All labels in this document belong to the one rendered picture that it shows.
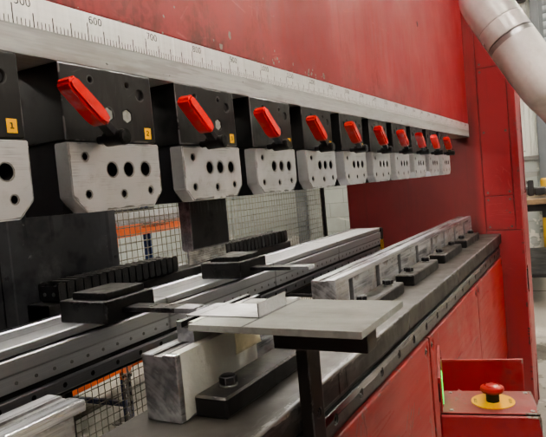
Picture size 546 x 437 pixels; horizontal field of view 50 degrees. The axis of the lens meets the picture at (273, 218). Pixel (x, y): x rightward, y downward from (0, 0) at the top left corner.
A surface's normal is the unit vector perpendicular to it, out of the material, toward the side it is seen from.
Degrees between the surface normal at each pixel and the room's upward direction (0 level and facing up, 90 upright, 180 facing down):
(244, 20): 90
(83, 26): 90
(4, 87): 90
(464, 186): 90
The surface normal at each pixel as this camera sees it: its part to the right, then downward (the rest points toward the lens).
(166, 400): -0.47, 0.09
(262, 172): 0.87, -0.05
